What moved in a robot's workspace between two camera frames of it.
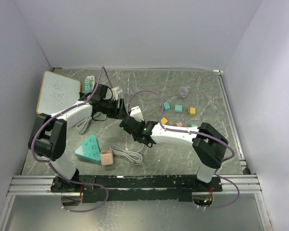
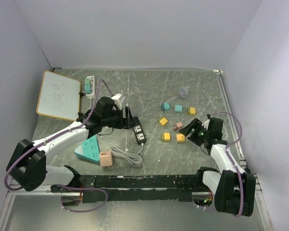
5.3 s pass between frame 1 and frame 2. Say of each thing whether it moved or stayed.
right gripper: moved
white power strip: stayed
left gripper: moved
